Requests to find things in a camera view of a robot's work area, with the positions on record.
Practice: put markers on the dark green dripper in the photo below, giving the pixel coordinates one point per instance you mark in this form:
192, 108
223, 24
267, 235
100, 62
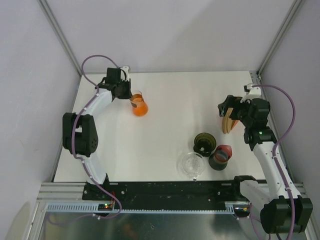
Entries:
204, 144

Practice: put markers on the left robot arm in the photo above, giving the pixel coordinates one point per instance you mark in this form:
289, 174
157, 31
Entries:
79, 132

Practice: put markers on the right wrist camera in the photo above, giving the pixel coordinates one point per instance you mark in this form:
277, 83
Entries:
251, 92

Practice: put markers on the aluminium rail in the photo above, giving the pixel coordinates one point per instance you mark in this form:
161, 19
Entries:
61, 192

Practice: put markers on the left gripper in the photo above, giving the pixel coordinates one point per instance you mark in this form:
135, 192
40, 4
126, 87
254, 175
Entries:
128, 95

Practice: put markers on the orange glass flask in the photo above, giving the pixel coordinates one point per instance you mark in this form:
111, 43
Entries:
139, 106

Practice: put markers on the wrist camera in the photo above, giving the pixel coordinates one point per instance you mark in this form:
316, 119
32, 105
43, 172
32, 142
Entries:
124, 74
251, 92

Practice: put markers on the right aluminium frame post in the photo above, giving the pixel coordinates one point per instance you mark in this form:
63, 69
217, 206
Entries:
283, 29

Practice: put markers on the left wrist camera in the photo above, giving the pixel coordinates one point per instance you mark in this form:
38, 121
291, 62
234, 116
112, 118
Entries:
124, 74

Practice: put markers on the brown coffee filter stack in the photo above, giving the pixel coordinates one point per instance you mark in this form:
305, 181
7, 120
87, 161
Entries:
227, 123

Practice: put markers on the grey cable duct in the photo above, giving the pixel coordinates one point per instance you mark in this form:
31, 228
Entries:
103, 208

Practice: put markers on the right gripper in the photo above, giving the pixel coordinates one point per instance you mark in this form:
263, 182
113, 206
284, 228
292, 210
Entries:
232, 102

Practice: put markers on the left aluminium frame post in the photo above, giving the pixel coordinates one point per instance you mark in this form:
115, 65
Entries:
49, 15

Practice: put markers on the clear glass dripper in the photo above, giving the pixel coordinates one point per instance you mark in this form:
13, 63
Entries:
192, 165

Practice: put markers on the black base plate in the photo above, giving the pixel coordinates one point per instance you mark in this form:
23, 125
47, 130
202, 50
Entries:
171, 194

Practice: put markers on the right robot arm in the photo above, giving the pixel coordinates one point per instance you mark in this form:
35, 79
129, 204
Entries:
282, 209

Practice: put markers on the aluminium frame post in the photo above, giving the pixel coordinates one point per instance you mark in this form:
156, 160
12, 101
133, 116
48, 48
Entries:
49, 15
283, 29

